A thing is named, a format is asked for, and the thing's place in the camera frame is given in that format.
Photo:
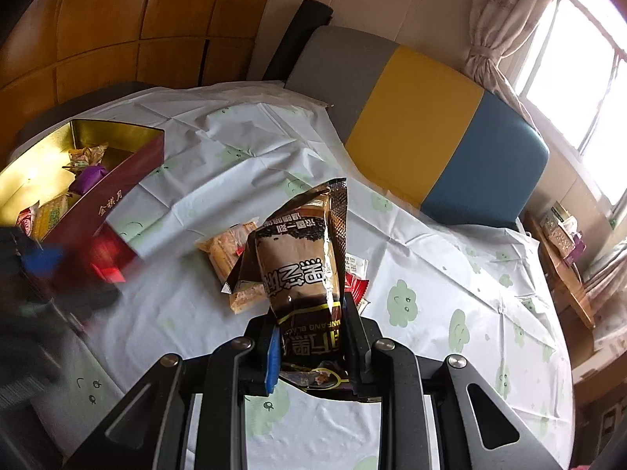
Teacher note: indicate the dark grey table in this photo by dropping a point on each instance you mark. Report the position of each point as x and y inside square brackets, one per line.
[73, 103]

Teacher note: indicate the clear peanut candy packet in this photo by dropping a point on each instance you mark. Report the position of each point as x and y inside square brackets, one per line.
[88, 156]

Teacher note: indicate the patterned tissue box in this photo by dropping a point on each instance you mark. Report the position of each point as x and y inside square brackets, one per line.
[558, 227]

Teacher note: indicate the window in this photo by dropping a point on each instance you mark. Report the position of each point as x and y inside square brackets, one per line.
[578, 58]

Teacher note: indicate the purple snack packet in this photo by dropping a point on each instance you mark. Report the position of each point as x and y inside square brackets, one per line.
[90, 179]

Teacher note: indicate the small white snack packet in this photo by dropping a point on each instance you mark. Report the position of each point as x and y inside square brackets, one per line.
[356, 263]

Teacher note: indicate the wooden shelf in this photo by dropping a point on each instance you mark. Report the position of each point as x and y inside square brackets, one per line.
[568, 284]

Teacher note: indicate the red gold patterned snack packet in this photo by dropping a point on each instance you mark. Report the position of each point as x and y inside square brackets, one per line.
[358, 291]

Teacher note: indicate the grey yellow blue sofa backrest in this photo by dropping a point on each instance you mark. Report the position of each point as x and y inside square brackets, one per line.
[416, 117]

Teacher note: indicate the brown black sesame snack packet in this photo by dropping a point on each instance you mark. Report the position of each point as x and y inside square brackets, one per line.
[299, 264]

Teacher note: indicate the gold tin box maroon sides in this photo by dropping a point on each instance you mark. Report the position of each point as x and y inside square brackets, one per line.
[122, 176]

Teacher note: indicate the green yellow cracker packet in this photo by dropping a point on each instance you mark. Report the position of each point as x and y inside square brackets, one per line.
[51, 216]

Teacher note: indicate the cream patterned curtain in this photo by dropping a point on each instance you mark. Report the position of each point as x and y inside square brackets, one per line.
[499, 24]

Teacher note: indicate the red white snack packet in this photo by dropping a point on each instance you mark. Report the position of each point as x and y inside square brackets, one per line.
[27, 221]

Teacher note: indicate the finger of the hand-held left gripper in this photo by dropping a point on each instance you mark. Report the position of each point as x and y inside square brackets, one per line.
[93, 298]
[44, 258]

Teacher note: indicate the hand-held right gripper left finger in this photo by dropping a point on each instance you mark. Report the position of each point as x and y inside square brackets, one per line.
[272, 362]

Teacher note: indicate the white tablecloth green cloud print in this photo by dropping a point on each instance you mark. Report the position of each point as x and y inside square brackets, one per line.
[294, 147]

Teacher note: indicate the orange pastry packet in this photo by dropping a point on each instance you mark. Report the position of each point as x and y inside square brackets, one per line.
[243, 298]
[223, 249]

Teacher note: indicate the purple pouch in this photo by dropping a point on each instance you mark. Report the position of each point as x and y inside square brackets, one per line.
[577, 250]

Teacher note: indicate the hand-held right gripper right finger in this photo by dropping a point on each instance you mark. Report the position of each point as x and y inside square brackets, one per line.
[362, 352]

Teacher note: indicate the wooden wardrobe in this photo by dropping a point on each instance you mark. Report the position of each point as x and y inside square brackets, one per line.
[147, 10]

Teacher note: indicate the black rolled mat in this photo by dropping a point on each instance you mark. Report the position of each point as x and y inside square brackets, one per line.
[294, 34]

